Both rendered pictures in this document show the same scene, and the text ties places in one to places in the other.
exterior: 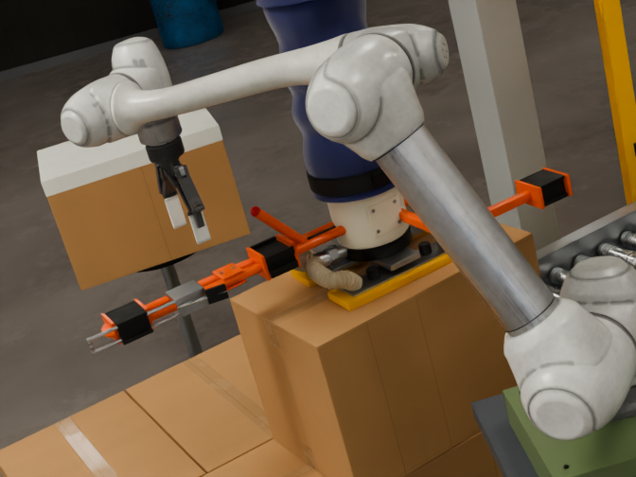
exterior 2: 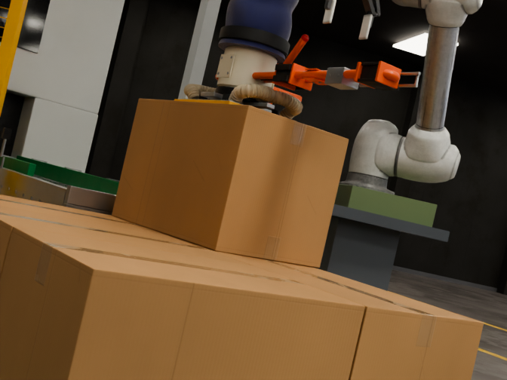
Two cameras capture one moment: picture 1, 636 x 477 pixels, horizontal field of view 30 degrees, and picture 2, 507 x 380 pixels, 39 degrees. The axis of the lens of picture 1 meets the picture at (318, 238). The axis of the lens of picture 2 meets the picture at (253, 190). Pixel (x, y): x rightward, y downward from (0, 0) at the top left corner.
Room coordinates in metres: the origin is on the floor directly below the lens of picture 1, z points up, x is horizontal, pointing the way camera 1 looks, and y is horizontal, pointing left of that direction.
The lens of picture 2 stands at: (2.88, 2.12, 0.70)
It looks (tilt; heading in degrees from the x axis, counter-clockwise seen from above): 1 degrees up; 257
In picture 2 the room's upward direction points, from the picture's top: 13 degrees clockwise
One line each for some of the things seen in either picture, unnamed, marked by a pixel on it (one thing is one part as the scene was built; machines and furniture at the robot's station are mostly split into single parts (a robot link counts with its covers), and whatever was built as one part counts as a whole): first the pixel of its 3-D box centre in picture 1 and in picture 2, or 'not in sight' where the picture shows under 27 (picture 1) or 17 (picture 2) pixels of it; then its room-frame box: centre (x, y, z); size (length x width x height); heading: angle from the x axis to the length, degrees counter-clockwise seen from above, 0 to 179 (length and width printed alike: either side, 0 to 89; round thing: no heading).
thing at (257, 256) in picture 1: (273, 256); (293, 77); (2.38, 0.11, 1.07); 0.10 x 0.08 x 0.06; 22
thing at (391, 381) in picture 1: (397, 340); (225, 179); (2.47, -0.12, 0.74); 0.60 x 0.40 x 0.40; 116
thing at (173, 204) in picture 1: (175, 211); (329, 10); (2.37, 0.28, 1.24); 0.03 x 0.01 x 0.07; 112
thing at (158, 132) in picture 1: (158, 127); not in sight; (2.31, 0.25, 1.45); 0.09 x 0.09 x 0.06
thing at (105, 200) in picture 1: (142, 191); not in sight; (3.88, 0.54, 0.82); 0.60 x 0.40 x 0.40; 99
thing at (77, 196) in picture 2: not in sight; (158, 212); (2.62, -0.46, 0.58); 0.70 x 0.03 x 0.06; 24
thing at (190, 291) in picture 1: (186, 298); (342, 78); (2.30, 0.30, 1.07); 0.07 x 0.07 x 0.04; 22
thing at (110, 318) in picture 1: (128, 321); (377, 75); (2.26, 0.43, 1.07); 0.08 x 0.07 x 0.05; 112
